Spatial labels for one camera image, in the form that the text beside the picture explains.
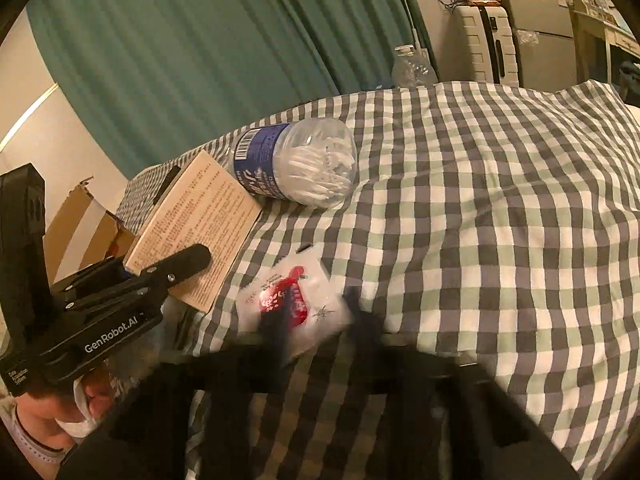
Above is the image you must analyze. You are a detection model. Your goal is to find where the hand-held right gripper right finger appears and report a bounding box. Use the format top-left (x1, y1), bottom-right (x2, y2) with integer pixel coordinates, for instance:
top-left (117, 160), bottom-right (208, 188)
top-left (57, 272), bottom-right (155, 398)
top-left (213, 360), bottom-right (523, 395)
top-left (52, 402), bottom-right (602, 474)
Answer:
top-left (344, 285), bottom-right (482, 392)

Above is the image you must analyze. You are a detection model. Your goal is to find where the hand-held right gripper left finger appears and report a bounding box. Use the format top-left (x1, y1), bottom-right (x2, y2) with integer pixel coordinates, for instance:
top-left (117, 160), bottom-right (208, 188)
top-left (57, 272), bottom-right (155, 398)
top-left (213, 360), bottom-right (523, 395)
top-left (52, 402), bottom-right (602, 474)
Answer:
top-left (165, 304), bottom-right (297, 398)

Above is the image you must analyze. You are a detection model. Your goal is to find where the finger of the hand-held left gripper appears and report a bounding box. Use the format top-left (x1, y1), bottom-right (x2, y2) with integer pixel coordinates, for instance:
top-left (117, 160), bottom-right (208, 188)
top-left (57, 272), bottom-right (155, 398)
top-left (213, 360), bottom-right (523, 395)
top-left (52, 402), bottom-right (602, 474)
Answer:
top-left (62, 244), bottom-right (212, 312)
top-left (50, 255), bottom-right (129, 295)

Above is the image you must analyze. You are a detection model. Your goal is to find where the brown cardboard box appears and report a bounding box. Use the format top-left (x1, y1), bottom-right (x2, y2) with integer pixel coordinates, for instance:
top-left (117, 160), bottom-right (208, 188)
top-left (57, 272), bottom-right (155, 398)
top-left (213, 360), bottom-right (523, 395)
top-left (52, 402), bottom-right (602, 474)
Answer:
top-left (42, 177), bottom-right (138, 281)

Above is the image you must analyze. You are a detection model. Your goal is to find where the white packet with red print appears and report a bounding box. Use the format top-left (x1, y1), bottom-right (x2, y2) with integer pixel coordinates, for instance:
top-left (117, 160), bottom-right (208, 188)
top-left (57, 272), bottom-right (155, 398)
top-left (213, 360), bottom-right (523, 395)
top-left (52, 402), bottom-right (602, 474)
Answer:
top-left (237, 252), bottom-right (353, 357)

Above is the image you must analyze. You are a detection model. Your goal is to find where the beige printed box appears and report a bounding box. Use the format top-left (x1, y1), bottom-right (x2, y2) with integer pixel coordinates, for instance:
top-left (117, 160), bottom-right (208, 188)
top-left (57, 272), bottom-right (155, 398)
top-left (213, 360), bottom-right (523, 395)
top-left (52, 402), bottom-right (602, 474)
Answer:
top-left (122, 150), bottom-right (263, 313)

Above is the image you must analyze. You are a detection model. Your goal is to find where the blue label cotton swab bottle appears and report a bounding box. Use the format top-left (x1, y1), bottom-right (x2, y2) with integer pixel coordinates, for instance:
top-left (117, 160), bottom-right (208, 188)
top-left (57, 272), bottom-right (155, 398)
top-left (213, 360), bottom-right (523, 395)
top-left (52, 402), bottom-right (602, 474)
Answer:
top-left (222, 117), bottom-right (359, 209)

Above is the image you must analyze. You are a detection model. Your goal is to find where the person's left forearm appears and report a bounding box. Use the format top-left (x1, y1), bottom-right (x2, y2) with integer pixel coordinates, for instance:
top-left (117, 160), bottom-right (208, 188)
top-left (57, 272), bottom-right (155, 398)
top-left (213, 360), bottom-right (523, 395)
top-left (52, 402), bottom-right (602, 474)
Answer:
top-left (0, 402), bottom-right (68, 468)

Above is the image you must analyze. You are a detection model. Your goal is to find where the person's left hand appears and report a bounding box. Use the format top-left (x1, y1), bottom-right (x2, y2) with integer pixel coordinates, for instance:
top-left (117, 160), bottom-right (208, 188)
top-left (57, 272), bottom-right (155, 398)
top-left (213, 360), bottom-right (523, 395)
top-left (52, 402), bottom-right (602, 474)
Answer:
top-left (17, 365), bottom-right (121, 448)

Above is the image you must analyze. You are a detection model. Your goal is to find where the green curtain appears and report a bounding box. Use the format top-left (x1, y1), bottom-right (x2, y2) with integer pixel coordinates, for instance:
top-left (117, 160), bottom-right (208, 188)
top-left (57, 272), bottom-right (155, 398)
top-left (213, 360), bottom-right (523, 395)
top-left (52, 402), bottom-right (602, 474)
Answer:
top-left (25, 0), bottom-right (437, 181)

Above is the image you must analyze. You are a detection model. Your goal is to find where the large clear water bottle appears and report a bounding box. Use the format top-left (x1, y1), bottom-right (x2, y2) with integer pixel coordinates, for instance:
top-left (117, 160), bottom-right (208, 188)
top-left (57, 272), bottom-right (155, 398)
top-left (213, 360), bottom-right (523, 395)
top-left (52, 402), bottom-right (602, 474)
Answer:
top-left (391, 44), bottom-right (439, 89)

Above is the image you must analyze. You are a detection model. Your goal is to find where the white suitcase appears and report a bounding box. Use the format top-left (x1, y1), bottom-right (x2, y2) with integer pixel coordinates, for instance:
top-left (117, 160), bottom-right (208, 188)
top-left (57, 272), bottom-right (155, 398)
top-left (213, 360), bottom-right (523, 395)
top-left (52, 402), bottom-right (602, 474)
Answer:
top-left (452, 2), bottom-right (521, 86)

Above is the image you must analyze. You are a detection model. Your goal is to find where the grey fridge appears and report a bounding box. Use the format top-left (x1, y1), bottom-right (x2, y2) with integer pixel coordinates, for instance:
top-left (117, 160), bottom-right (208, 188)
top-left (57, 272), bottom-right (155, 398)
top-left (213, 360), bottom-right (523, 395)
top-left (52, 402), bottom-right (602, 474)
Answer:
top-left (500, 0), bottom-right (581, 92)

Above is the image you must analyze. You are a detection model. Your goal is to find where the dark chair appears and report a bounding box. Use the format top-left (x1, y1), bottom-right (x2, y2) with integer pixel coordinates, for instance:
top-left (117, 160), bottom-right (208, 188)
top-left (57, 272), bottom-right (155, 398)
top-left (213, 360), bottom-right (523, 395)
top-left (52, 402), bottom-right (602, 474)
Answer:
top-left (619, 60), bottom-right (640, 108)

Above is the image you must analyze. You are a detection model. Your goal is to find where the white desk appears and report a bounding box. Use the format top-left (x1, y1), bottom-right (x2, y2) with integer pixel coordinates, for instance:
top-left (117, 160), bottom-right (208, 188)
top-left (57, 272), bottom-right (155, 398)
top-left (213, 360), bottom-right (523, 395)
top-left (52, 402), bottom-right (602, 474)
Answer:
top-left (572, 0), bottom-right (640, 86)

